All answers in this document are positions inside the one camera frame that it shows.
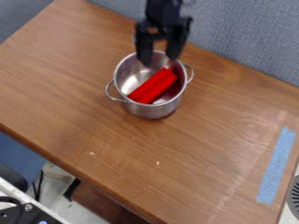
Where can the black table leg foot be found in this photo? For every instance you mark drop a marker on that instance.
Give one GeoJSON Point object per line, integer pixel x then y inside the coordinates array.
{"type": "Point", "coordinates": [71, 189]}

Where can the blue tape strip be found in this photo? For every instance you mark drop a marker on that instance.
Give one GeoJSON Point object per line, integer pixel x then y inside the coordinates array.
{"type": "Point", "coordinates": [277, 166]}

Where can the metal pot with handles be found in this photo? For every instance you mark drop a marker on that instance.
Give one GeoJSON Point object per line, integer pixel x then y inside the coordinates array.
{"type": "Point", "coordinates": [131, 74]}

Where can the red block object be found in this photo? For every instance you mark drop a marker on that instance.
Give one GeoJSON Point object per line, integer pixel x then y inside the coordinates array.
{"type": "Point", "coordinates": [154, 87]}

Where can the black chair base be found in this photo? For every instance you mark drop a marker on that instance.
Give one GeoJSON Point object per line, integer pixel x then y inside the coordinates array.
{"type": "Point", "coordinates": [14, 178]}

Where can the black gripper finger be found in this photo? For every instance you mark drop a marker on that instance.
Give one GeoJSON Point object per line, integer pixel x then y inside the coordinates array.
{"type": "Point", "coordinates": [143, 42]}
{"type": "Point", "coordinates": [177, 38]}

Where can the grey round object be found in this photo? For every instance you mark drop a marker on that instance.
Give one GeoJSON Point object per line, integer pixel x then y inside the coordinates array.
{"type": "Point", "coordinates": [293, 197]}

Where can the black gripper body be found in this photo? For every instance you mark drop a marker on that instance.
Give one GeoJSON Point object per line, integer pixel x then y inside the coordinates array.
{"type": "Point", "coordinates": [163, 15]}

